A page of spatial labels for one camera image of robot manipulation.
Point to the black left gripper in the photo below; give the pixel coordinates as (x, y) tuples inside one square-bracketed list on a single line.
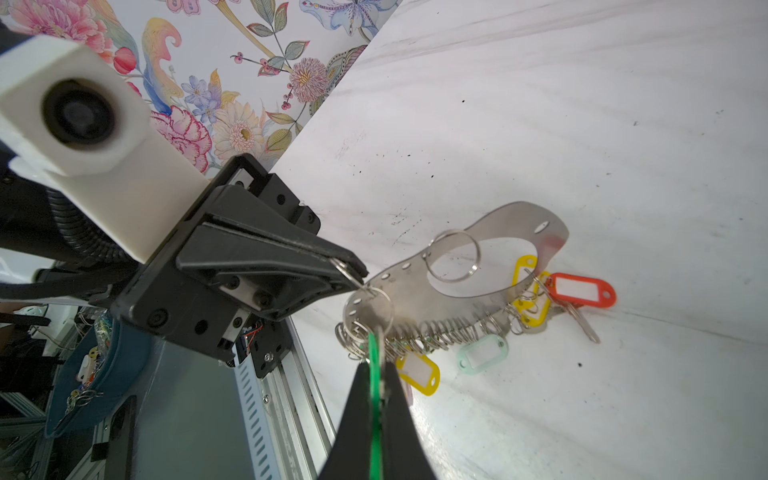
[(274, 262)]

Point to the red plastic key tag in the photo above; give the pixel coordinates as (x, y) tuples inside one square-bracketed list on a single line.
[(581, 290)]

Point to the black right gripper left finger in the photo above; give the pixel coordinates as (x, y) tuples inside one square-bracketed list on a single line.
[(350, 455)]

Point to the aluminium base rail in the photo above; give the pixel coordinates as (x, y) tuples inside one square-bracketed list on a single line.
[(288, 429)]

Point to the silver metal keyring with keys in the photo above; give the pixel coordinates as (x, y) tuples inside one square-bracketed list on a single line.
[(459, 288)]

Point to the pale mint plastic key tag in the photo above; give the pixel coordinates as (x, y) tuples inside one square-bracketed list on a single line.
[(479, 356)]

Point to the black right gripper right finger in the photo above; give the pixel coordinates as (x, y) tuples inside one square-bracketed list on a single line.
[(403, 455)]

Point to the green plastic key tag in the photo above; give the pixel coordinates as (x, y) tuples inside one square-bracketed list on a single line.
[(376, 357)]

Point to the yellow plastic key tag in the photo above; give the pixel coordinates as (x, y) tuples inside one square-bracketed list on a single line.
[(531, 308), (421, 373)]

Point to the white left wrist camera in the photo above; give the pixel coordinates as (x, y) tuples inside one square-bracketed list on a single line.
[(75, 126)]

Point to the teal tray with key tags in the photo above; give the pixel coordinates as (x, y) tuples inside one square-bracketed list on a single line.
[(100, 370)]

